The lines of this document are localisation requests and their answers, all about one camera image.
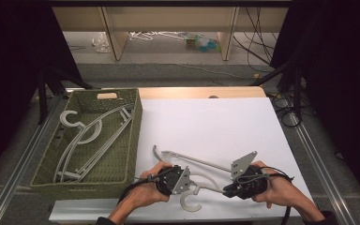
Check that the white table board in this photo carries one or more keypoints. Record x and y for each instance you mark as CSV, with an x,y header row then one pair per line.
x,y
215,125

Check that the clear plastic bag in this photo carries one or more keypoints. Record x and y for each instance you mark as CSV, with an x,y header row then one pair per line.
x,y
100,42

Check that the black stand legs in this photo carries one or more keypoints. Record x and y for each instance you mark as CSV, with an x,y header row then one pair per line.
x,y
42,100
297,90

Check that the grey plastic clothes hanger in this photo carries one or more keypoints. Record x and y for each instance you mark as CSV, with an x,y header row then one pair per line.
x,y
182,202
62,118

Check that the person's left hand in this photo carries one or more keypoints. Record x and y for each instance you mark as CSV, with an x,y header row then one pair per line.
x,y
148,190

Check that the green woven basket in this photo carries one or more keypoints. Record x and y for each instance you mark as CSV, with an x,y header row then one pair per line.
x,y
112,168

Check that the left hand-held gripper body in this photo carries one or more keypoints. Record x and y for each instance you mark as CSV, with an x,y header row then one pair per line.
x,y
170,181

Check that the aluminium floor rail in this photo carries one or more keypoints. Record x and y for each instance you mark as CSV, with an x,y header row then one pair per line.
x,y
320,168
24,162

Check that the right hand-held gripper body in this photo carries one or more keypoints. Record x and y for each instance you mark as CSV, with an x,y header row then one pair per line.
x,y
253,184

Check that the wooden shelf unit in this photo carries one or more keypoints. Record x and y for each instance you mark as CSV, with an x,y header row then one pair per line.
x,y
168,18

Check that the person's right hand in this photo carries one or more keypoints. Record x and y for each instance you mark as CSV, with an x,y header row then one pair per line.
x,y
278,187

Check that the black curtain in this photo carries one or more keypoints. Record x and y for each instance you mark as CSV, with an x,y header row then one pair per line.
x,y
340,78
9,78

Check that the blue plastic toy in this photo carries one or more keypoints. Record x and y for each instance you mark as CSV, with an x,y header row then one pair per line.
x,y
206,46

